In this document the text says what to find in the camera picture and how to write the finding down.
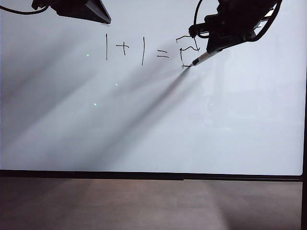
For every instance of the white whiteboard with black frame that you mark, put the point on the white whiteboard with black frame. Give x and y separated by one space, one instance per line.
153 119

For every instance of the white black whiteboard marker pen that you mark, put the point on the white black whiteboard marker pen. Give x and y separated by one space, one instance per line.
204 58

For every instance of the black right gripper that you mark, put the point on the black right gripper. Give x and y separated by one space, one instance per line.
242 14

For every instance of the black whiteboard stand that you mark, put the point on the black whiteboard stand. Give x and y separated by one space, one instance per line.
304 203

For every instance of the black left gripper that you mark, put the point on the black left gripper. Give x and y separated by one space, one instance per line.
60 6

